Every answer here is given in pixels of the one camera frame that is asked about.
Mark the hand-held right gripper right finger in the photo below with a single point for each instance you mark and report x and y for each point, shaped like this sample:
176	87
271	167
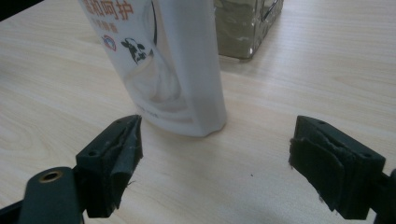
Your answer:
339	174

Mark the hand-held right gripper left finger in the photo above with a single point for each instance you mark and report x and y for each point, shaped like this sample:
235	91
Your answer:
107	174

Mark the white bottle with cow print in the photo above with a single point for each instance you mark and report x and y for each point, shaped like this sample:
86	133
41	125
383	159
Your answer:
174	68

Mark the clear glass container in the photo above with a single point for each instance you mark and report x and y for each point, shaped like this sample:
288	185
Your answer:
244	28

